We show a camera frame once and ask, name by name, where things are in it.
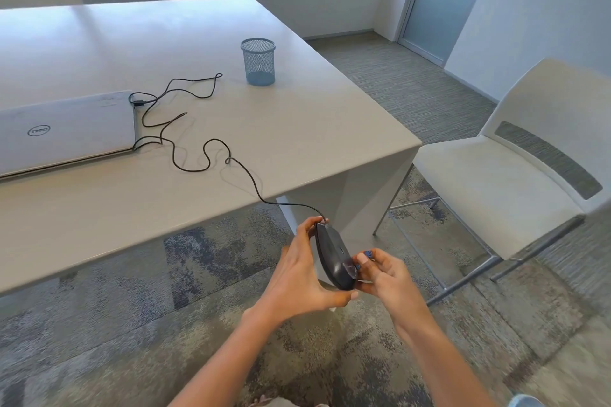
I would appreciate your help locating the person's right hand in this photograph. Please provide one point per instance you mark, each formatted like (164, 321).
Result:
(394, 292)

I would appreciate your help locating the person's left hand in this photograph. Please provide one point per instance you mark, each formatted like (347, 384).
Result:
(296, 278)

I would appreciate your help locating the person's right thumb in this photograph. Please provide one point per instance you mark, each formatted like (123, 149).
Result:
(384, 259)

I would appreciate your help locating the person's left thumb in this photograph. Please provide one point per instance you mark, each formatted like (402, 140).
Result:
(336, 299)

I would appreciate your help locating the small blue tool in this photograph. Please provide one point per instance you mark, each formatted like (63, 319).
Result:
(365, 259)

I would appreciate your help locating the black computer mouse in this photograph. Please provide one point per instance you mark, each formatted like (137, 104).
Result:
(334, 256)

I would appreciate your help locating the person's right forearm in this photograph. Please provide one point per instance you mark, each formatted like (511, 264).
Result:
(444, 363)

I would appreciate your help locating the person's left forearm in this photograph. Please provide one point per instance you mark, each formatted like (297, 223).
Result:
(224, 359)

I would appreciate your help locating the white chair with slotted back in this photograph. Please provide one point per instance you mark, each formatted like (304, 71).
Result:
(487, 182)

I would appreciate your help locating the blue mesh pen holder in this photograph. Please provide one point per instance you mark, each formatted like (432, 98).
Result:
(258, 63)

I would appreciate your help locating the white open door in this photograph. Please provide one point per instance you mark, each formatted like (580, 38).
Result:
(539, 15)

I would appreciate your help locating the silver closed laptop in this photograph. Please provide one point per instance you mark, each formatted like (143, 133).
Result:
(62, 130)

